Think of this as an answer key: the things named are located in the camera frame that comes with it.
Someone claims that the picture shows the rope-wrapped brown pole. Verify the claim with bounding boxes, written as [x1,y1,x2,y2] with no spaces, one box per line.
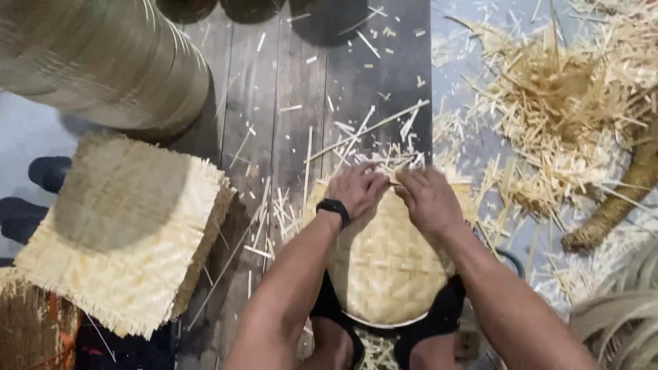
[560,115,658,254]

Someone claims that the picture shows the bundle of bamboo strips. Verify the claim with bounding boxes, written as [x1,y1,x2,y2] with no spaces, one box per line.
[568,247,658,370]

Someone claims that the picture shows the stack of square woven mats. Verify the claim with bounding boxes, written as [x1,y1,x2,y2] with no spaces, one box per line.
[13,131,237,341]

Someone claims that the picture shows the person's left hand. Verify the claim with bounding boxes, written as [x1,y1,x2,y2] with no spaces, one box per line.
[325,162,392,222]

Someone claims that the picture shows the person's black shorts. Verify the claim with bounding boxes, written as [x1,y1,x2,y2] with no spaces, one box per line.
[310,271,467,370]

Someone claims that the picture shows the long thin bamboo strip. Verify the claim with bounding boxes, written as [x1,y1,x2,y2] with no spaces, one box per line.
[303,99,431,164]
[186,213,260,332]

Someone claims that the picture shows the dark curved hoop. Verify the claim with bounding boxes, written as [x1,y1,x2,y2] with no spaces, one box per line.
[495,248,526,280]

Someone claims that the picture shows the metal ring mould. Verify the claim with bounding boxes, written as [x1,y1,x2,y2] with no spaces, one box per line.
[340,310,430,331]

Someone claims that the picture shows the stack of bamboo hoops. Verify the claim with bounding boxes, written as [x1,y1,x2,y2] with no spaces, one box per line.
[0,0,211,132]

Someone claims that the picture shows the black wristband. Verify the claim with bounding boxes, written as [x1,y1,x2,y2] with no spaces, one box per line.
[316,198,352,230]

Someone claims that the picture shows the scattered bamboo slivers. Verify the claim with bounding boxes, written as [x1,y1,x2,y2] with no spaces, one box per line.
[226,4,432,299]

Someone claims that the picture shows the person's right hand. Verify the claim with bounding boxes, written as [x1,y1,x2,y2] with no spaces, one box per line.
[393,165,466,239]

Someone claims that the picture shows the round woven bamboo mat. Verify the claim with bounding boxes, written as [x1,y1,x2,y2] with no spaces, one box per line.
[303,177,477,328]

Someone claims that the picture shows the heap of bamboo offcuts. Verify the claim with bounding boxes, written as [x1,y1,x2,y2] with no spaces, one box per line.
[432,0,658,309]

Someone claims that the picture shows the dark round container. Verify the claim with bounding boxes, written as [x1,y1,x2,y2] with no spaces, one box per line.
[154,0,219,25]
[220,0,287,25]

